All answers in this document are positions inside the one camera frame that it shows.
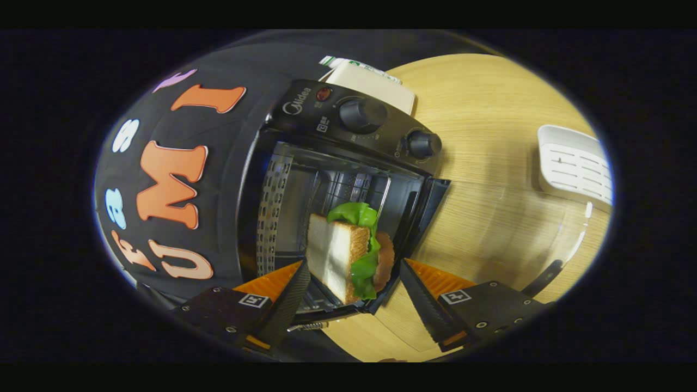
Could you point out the white bottle with green label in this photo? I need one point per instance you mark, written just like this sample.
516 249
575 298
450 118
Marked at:
359 65

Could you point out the cream white box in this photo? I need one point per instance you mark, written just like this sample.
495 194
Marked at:
375 90

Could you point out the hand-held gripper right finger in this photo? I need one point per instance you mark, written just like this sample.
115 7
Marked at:
425 307

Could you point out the lettuce toast sandwich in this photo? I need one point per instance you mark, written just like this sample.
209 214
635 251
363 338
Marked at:
335 250

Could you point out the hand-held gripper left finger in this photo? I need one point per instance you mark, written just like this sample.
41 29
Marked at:
286 307

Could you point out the black toaster oven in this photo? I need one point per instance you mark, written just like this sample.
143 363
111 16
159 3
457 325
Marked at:
359 130

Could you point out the white slotted plate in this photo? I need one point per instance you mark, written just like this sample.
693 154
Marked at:
572 163

